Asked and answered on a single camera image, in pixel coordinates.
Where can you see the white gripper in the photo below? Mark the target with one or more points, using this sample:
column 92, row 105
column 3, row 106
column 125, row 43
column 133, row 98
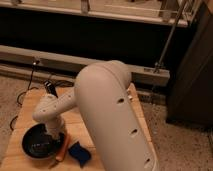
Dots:
column 54, row 127

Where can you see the black ceramic bowl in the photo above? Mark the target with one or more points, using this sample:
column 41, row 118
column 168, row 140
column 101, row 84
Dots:
column 36, row 143

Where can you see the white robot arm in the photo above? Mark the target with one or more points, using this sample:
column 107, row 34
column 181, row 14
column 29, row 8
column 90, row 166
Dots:
column 100, row 93

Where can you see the orange carrot toy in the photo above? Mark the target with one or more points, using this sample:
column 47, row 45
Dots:
column 61, row 153

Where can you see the blue sponge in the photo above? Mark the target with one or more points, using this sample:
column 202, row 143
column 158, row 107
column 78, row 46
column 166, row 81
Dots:
column 81, row 154

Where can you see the black rectangular box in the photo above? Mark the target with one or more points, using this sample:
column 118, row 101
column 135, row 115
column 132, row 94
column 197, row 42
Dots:
column 50, row 88

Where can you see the white small bottle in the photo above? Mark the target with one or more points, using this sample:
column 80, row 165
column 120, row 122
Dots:
column 129, row 94

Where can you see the metal diagonal pole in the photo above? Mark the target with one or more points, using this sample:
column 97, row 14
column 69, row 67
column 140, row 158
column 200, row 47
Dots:
column 159, row 64

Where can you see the dark cabinet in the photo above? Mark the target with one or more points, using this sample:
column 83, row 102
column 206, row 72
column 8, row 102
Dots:
column 190, row 98

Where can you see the grey metal rail beam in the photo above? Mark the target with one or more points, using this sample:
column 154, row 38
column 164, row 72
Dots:
column 140, row 74

